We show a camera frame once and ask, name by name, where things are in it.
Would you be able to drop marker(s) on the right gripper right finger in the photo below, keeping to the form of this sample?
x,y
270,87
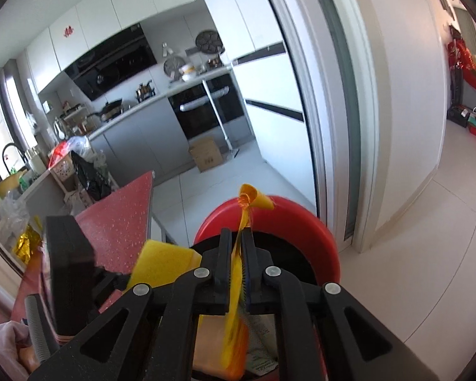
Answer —
x,y
323,332

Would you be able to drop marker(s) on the black kitchen faucet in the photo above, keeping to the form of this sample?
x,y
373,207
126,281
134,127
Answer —
x,y
14,159

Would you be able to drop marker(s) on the red banner with text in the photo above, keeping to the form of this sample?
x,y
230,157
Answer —
x,y
462,66

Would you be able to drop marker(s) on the round black muffin pan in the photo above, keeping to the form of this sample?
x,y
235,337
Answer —
x,y
209,42

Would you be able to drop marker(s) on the yellow orange snack bag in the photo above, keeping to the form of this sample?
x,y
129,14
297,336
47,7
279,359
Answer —
x,y
222,342

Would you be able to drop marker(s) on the clear plastic bag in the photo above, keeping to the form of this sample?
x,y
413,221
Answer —
x,y
14,218

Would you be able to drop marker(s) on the black range hood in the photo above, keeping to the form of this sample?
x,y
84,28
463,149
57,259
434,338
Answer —
x,y
112,62

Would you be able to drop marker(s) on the white upper cabinets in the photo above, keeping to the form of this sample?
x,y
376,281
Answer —
x,y
81,28

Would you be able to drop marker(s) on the round grey trivet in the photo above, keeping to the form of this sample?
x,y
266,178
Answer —
x,y
172,66

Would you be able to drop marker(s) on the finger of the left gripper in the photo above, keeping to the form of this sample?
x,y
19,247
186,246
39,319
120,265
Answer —
x,y
74,287

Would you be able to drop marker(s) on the black wok on stove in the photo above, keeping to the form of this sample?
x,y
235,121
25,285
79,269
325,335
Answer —
x,y
109,111

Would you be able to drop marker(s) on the white stick vacuum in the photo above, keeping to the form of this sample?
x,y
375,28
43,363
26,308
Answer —
x,y
232,151

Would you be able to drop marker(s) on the yellow basin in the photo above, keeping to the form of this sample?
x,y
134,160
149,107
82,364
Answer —
x,y
11,183

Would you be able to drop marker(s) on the gold foil bag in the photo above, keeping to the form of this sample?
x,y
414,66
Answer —
x,y
26,244

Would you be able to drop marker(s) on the steel pot with lid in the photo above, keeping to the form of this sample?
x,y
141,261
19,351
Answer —
x,y
145,91

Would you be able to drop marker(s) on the pale green tall bottle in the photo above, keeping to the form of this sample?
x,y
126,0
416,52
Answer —
x,y
262,354

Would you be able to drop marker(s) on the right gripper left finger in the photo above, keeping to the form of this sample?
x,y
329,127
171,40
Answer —
x,y
149,333

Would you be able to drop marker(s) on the yellow sponge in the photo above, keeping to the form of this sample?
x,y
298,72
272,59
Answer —
x,y
161,264

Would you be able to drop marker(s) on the white refrigerator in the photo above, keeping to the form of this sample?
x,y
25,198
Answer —
x,y
254,45

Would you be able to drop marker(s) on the cardboard box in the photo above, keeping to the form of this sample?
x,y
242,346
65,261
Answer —
x,y
206,154

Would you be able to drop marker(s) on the red plastic stool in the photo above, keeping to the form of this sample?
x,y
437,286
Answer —
x,y
289,221

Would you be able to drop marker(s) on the black built-in oven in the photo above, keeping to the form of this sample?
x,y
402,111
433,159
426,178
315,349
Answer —
x,y
194,112

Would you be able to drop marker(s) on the black garbage bag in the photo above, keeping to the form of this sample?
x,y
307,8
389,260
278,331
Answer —
x,y
97,187

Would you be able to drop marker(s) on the beige perforated basket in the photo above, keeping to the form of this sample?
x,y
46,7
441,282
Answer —
x,y
64,168

